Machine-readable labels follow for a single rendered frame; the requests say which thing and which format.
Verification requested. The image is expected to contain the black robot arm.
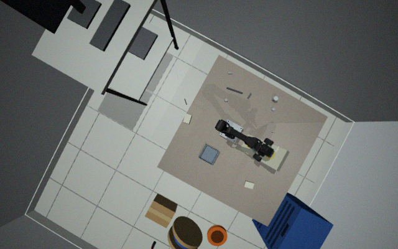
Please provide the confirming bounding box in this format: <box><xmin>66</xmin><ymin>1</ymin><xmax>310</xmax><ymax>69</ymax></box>
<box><xmin>215</xmin><ymin>120</ymin><xmax>274</xmax><ymax>157</ymax></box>

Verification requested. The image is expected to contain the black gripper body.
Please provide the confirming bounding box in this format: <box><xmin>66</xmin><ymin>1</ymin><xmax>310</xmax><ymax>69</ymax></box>
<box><xmin>253</xmin><ymin>138</ymin><xmax>274</xmax><ymax>161</ymax></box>

